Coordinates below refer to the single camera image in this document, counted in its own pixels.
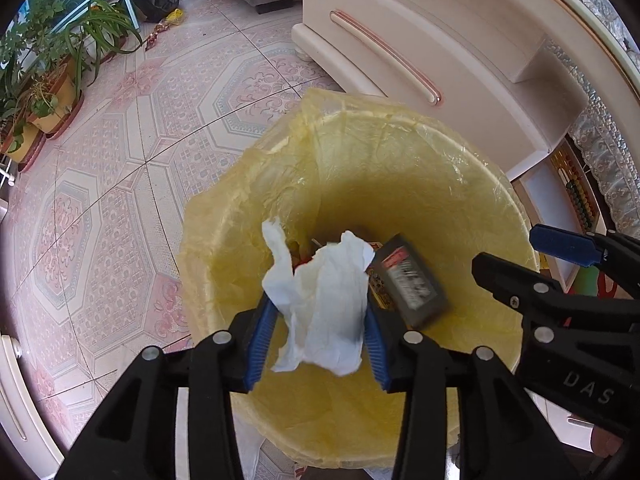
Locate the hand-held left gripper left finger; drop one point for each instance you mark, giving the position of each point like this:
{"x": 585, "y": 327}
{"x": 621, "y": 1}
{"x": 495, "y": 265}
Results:
{"x": 260, "y": 340}

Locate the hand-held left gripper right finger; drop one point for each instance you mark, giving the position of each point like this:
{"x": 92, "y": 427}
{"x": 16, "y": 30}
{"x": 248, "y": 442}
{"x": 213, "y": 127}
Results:
{"x": 377, "y": 355}

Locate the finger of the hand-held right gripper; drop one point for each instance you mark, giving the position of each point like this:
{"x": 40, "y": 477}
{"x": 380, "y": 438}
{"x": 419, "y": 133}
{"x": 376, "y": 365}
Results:
{"x": 560, "y": 242}
{"x": 550, "y": 320}

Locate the red gold cigarette pack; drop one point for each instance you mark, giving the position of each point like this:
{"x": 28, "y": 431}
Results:
{"x": 378, "y": 286}

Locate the white tissue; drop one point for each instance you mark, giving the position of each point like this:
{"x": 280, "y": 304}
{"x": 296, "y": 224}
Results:
{"x": 325, "y": 300}

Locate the black rectangular box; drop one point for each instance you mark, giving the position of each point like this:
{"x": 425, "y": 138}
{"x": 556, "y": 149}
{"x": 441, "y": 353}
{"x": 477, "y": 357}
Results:
{"x": 412, "y": 285}

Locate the yellow lined trash bin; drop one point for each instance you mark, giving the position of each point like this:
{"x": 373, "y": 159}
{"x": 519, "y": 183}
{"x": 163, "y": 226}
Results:
{"x": 425, "y": 180}

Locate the colourful bead abacus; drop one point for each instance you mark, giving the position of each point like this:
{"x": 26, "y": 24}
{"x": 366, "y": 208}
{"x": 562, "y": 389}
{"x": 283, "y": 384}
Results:
{"x": 577, "y": 190}

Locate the lace table cover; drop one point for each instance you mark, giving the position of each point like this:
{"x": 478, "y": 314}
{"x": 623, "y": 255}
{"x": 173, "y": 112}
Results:
{"x": 607, "y": 160}

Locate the white cabinet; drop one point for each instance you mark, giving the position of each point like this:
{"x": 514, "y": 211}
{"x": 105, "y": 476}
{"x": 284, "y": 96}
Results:
{"x": 20, "y": 400}

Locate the yellow plant pot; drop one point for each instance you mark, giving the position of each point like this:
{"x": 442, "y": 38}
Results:
{"x": 47, "y": 120}

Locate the small yellow packet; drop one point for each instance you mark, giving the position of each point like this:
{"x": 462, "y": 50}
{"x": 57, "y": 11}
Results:
{"x": 172, "y": 18}

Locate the green spider plant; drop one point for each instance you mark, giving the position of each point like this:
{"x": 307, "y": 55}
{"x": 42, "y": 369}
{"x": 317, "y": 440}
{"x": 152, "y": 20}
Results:
{"x": 97, "y": 27}

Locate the tall green cactus plant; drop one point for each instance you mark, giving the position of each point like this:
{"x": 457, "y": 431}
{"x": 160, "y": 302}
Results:
{"x": 30, "y": 55}

